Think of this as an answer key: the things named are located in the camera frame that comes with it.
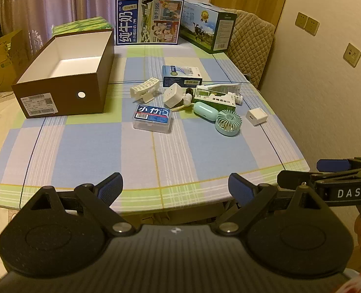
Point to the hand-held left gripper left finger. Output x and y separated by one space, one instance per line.
110 186

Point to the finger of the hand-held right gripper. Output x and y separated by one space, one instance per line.
331 165
293 178

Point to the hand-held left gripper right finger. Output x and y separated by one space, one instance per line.
240 188

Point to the teal handheld fan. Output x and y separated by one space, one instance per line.
227 122

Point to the clear floss box blue label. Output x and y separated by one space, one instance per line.
152 119

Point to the white hair claw clip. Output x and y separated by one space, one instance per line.
143 89

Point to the brown cardboard shoe box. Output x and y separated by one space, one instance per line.
61 94

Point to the blue white medicine box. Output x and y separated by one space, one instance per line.
180 74

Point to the checked tablecloth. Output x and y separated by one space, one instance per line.
91 152

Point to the white charger cube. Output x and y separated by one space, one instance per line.
254 116

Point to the green white medicine box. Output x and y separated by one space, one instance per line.
215 100

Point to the red white packet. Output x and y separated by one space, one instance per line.
359 283

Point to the white blue toothpaste tube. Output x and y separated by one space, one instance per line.
226 88

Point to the brown glass bottle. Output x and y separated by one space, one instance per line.
189 93

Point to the white plug adapter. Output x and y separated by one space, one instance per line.
173 95

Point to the chair with quilted beige cover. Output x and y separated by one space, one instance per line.
250 48

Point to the stack of cardboard boxes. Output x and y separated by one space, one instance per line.
3 64

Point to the light green patterned box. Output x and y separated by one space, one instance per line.
79 25

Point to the dark green milk carton box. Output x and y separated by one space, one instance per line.
204 27

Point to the blue milk carton box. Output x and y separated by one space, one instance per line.
146 21

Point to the sheer curtain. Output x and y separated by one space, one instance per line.
76 0

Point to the wall socket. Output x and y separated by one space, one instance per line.
351 55

